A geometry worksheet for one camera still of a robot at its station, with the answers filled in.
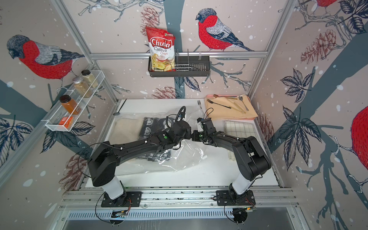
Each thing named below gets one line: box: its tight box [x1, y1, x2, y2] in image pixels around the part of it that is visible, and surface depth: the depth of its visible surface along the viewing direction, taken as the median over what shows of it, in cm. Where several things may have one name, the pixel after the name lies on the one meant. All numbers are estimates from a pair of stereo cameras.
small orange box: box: [58, 116, 74, 129], surface depth 68 cm
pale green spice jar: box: [80, 69, 99, 89], surface depth 82 cm
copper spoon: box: [213, 93, 238, 99], surface depth 125 cm
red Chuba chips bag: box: [145, 26, 176, 72], surface depth 81 cm
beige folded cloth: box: [107, 117, 144, 145], surface depth 100 cm
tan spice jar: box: [72, 76, 93, 98], surface depth 78 cm
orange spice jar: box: [59, 94, 81, 116], surface depth 69 cm
